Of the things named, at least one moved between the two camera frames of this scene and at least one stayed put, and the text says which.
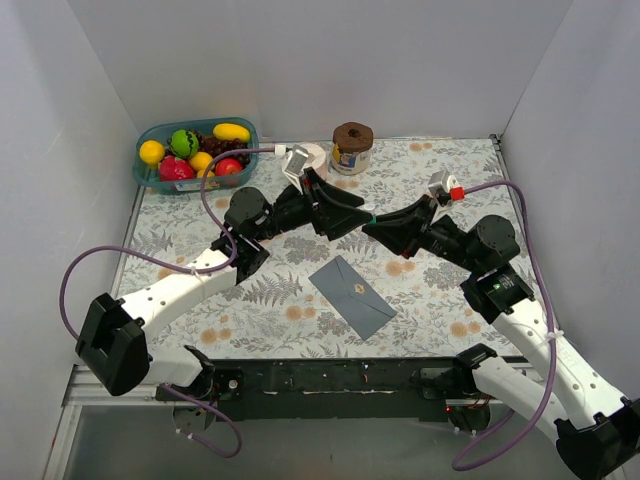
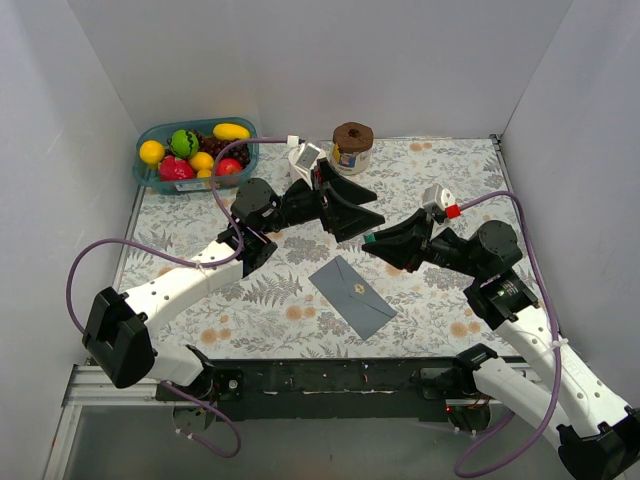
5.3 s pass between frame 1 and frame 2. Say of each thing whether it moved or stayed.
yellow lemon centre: stayed
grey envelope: stayed
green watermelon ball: stayed
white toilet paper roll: moved
